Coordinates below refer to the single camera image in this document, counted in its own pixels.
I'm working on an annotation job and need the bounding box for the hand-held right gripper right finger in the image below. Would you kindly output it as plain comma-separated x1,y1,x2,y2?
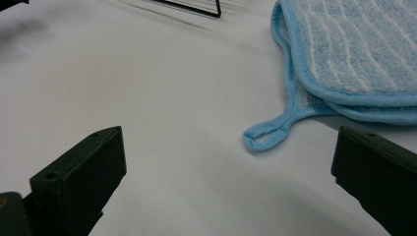
330,126,417,236

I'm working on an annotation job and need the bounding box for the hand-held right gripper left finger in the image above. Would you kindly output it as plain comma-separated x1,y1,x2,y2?
23,126,128,236

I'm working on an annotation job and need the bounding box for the light blue striped towel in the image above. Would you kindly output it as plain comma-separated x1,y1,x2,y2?
242,0,417,152

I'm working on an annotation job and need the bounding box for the black wire rack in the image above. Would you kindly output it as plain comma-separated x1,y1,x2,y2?
144,0,222,19

